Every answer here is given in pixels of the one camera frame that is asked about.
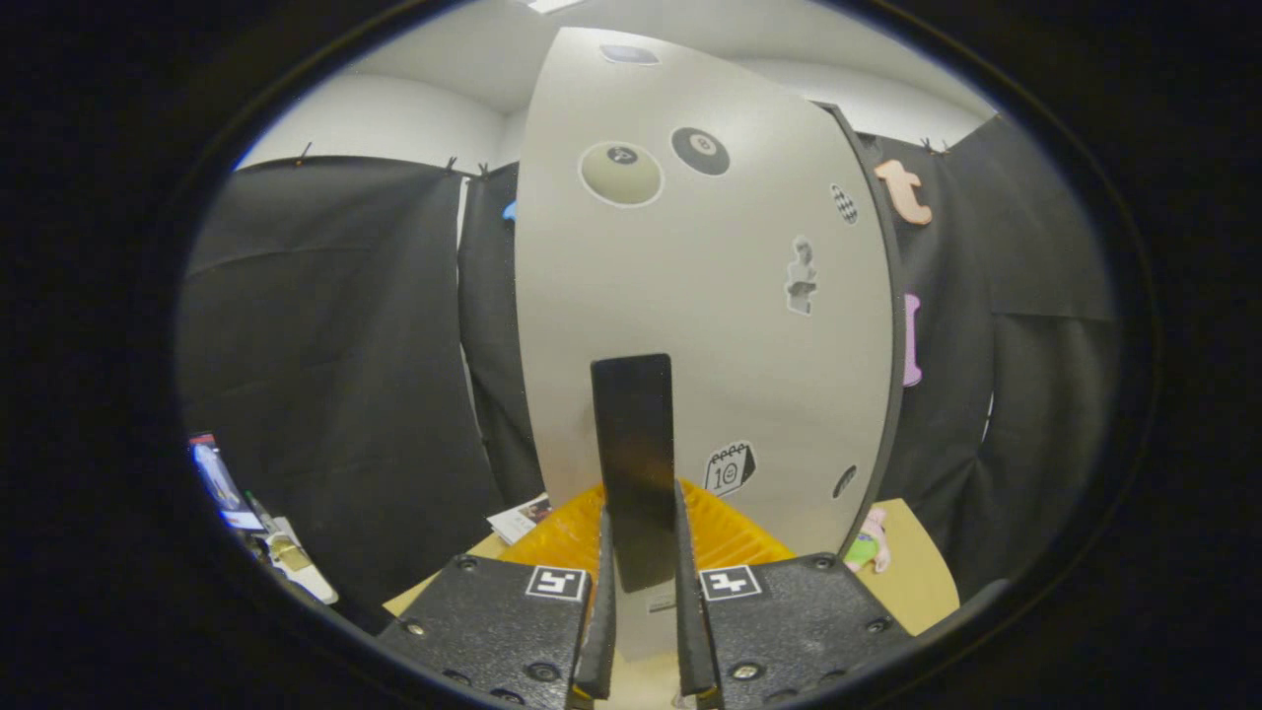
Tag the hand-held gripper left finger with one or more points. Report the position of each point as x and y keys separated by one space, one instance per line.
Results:
x=493 y=631

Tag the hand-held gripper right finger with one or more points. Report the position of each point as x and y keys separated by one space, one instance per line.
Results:
x=789 y=631

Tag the grey shoe cabinet door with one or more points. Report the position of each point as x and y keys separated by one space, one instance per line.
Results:
x=710 y=296

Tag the pink green plush toy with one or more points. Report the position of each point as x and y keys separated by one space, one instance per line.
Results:
x=866 y=550

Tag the white cluttered object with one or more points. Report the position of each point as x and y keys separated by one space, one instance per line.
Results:
x=296 y=562

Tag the blue red flat object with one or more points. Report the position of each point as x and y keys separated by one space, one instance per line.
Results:
x=222 y=483

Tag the black backdrop cloth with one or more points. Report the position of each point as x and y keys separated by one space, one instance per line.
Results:
x=325 y=345

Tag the long ceiling light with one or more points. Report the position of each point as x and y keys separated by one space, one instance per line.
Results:
x=552 y=5

